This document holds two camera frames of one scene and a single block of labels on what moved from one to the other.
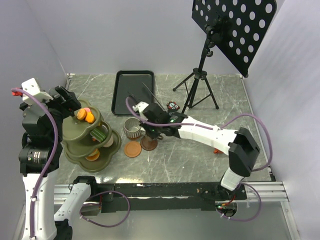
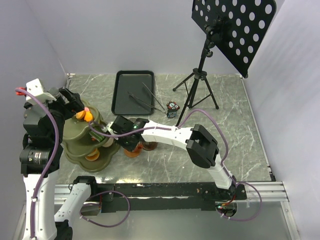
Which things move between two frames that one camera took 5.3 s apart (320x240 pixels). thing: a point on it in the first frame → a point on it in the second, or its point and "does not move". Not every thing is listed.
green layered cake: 98,134 does not move
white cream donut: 110,143 does not move
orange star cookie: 89,117 does not move
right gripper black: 153,135 → 129,148
